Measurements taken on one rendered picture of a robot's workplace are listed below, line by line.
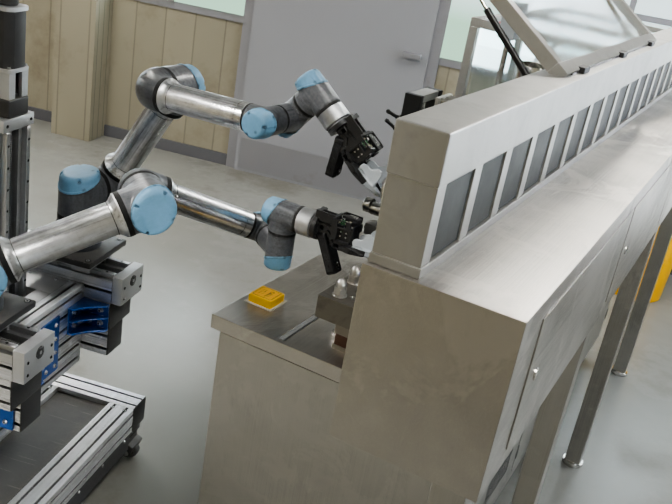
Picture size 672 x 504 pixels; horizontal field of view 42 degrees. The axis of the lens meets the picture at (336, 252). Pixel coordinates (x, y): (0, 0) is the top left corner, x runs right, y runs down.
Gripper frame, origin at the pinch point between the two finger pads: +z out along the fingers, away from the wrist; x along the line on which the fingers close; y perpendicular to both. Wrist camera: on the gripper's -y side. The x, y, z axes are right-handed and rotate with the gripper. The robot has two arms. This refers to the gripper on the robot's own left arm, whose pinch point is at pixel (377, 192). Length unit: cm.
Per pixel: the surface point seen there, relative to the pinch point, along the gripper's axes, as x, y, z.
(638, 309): 205, -32, 99
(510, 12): -19, 59, -11
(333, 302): -25.4, -13.1, 16.9
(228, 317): -29.9, -39.0, 5.0
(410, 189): -88, 52, 10
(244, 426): -31, -54, 30
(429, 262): -85, 46, 20
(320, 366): -31.4, -22.5, 27.7
